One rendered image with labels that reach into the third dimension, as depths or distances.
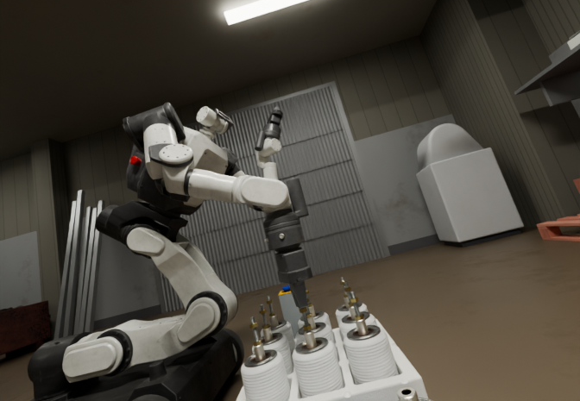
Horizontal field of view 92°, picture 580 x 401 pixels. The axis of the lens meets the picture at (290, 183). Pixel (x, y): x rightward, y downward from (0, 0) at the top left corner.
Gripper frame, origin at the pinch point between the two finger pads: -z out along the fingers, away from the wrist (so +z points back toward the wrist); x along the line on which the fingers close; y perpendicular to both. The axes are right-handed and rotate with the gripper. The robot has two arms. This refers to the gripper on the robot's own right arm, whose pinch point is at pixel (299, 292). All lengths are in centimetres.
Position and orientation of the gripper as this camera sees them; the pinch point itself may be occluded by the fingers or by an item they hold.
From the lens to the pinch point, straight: 69.6
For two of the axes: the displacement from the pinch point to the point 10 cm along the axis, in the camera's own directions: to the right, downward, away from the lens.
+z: -2.5, -9.5, 2.0
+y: -9.2, 1.7, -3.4
